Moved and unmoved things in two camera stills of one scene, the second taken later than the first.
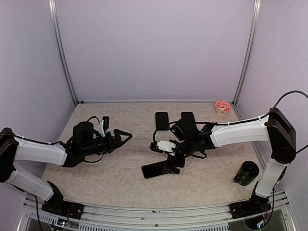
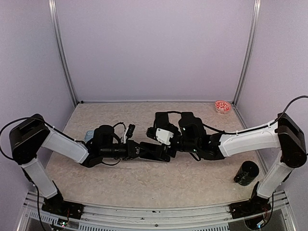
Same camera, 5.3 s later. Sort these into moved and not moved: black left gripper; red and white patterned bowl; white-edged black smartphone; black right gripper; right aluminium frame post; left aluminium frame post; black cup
Moved: black left gripper; white-edged black smartphone; black right gripper
Not moved: left aluminium frame post; black cup; red and white patterned bowl; right aluminium frame post
